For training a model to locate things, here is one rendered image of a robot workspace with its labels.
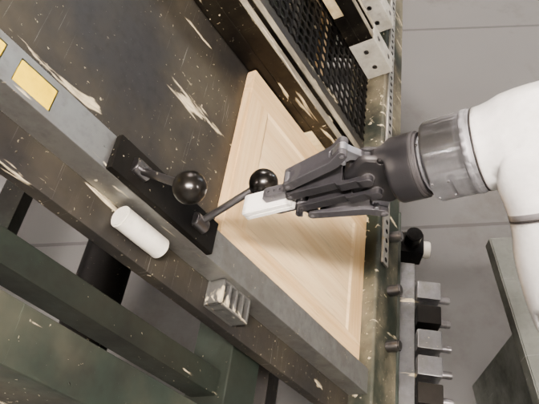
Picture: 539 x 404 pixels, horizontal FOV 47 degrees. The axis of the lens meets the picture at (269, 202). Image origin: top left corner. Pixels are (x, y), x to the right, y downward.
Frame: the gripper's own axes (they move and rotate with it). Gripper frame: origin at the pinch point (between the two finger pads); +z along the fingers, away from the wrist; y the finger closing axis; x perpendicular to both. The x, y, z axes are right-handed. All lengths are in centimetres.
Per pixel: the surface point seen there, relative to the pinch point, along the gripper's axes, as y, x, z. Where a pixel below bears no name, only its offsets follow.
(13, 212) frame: 54, 73, 156
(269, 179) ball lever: -1.0, 2.9, -0.2
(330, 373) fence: 46.2, -3.1, 14.4
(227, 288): 11.6, -3.9, 13.6
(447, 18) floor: 156, 233, 22
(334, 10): 32, 85, 14
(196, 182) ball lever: -12.9, -6.2, 0.3
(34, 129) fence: -24.3, -3.2, 14.7
